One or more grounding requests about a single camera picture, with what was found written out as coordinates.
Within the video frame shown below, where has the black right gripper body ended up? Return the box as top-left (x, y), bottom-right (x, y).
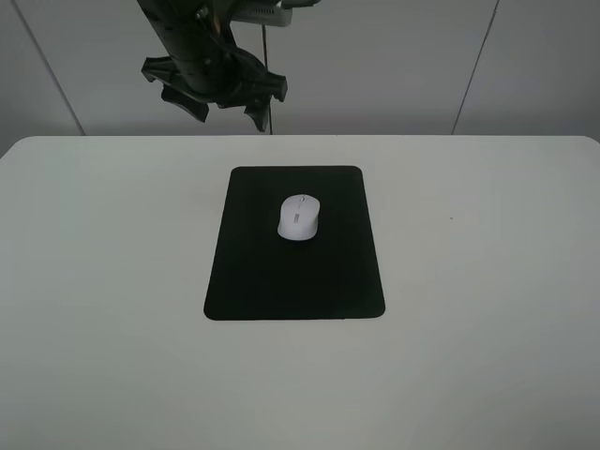
top-left (138, 0), bottom-right (288, 106)

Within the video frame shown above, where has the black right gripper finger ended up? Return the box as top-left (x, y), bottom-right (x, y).
top-left (161, 86), bottom-right (209, 123)
top-left (244, 100), bottom-right (270, 132)

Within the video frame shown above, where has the white computer mouse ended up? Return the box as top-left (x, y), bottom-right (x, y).
top-left (277, 194), bottom-right (321, 242)

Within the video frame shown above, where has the black mouse pad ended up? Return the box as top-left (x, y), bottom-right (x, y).
top-left (203, 166), bottom-right (385, 321)

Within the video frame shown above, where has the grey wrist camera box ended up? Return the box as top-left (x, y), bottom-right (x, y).
top-left (232, 0), bottom-right (320, 27)

